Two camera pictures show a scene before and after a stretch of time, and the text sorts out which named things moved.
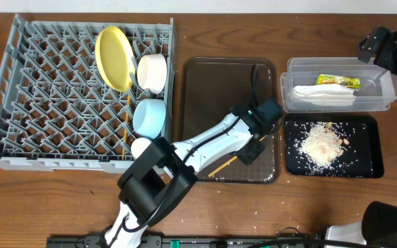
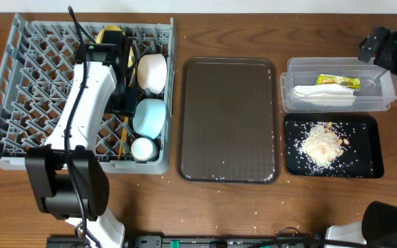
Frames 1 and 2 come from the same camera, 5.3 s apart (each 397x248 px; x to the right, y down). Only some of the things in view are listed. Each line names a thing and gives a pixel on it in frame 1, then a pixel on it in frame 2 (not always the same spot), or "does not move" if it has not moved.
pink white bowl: [151, 72] does not move
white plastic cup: [138, 146] does not move
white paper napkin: [330, 95] does not move
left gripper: [251, 151] → [120, 100]
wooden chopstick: [227, 162] → [123, 142]
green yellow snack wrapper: [349, 82] does not move
